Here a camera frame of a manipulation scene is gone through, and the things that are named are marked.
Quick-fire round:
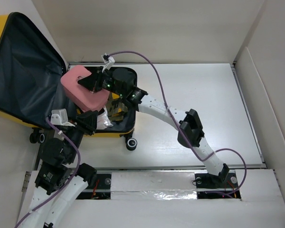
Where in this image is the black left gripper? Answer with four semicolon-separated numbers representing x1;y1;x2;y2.
63;109;98;162

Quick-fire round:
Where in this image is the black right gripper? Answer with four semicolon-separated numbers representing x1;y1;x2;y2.
77;66;124;97

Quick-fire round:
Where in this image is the clear packet with red print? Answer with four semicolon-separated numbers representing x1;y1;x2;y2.
96;107;114;130

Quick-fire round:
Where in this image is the pink vanity case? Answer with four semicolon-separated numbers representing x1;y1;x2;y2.
60;65;110;112

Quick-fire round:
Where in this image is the camouflage garment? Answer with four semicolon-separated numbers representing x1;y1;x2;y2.
106;93;128;122

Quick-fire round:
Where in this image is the yellow hard-shell suitcase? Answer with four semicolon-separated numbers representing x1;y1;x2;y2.
0;11;138;151

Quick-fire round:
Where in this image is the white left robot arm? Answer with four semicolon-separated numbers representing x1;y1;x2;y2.
16;109;98;228

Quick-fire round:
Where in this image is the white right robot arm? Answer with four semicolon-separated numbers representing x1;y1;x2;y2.
78;67;229;189

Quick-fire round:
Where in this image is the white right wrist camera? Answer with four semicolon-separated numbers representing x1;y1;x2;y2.
102;53;115;72

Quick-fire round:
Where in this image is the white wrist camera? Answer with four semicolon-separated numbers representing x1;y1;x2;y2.
102;53;115;72
50;109;74;127

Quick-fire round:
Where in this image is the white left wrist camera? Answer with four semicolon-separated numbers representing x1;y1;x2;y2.
50;109;74;127

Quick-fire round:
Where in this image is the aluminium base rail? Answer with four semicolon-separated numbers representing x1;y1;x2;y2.
66;165;266;194

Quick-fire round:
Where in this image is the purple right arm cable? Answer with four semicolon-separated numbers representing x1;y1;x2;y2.
109;50;247;199

